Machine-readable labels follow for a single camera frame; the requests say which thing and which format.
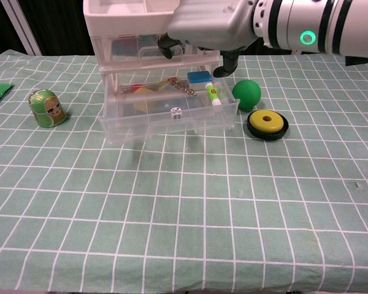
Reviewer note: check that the green white checked tablecloth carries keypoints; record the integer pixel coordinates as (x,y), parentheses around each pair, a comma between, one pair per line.
(171,208)

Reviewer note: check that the red piece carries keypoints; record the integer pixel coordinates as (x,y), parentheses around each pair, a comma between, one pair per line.
(132,88)

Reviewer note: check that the green matryoshka doll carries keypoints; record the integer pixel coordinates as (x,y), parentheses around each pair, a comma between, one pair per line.
(47,108)

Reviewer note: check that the clear plastic drawer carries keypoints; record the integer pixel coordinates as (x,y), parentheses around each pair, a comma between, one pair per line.
(122,52)
(147,122)

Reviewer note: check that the blue white eraser block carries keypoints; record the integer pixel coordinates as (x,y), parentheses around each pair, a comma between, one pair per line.
(198,78)

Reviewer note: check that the white green glue stick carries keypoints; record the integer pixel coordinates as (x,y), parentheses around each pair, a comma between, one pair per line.
(213,93)

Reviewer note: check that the white die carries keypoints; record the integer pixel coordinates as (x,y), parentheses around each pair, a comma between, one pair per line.
(176,113)

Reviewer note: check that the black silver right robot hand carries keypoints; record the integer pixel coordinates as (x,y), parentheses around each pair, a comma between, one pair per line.
(211,27)

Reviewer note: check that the white frame post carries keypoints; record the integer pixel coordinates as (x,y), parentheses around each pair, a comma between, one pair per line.
(21,27)

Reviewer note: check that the green ball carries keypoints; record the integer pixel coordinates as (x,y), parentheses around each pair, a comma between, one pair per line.
(246,95)

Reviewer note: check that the white plastic drawer unit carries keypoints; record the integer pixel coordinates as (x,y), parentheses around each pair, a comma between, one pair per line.
(110,18)

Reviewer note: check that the yellow block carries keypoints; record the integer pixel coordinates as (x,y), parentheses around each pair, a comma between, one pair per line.
(145,91)
(141,105)

